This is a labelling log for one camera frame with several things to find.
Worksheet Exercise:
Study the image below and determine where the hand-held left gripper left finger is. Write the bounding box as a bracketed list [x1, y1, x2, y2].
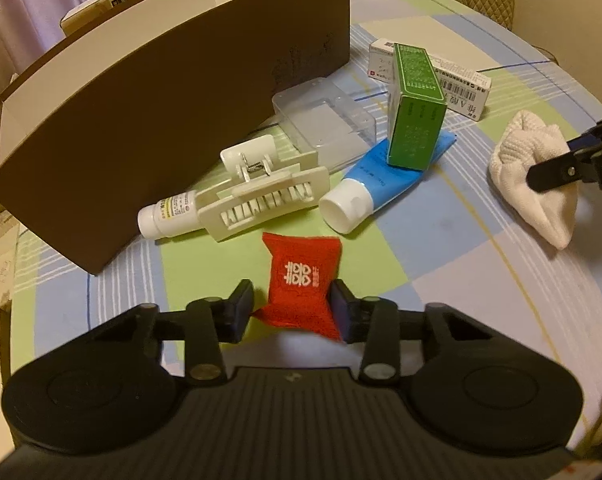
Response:
[94, 280, 256, 387]

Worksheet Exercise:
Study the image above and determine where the white barcode medicine box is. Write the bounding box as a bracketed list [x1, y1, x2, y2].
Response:
[368, 37, 492, 122]

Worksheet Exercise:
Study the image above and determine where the white appliance box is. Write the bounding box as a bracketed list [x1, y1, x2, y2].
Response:
[60, 0, 162, 36]

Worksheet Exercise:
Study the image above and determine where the blue tube with white cap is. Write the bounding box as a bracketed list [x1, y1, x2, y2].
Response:
[319, 129, 456, 235]

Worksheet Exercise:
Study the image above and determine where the white knitted cloth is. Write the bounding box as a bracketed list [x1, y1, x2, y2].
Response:
[488, 110, 579, 250]

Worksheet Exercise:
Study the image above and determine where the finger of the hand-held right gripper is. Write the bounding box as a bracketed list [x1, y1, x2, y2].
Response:
[527, 149, 602, 192]
[568, 111, 602, 155]

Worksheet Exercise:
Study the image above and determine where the white pill bottle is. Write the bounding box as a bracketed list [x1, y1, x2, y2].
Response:
[137, 191, 204, 240]

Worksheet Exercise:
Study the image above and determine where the red fabric pouch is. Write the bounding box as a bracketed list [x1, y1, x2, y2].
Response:
[251, 232, 343, 343]

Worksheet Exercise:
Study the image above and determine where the large brown cardboard box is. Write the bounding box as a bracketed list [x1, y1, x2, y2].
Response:
[0, 0, 352, 276]

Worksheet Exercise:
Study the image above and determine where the green medicine box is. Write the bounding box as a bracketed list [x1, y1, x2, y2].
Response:
[386, 43, 447, 171]

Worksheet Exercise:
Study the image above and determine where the clear plastic tray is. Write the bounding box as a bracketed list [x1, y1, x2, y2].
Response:
[272, 77, 379, 173]

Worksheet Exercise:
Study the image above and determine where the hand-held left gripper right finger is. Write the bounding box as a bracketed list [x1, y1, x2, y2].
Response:
[330, 280, 496, 385]

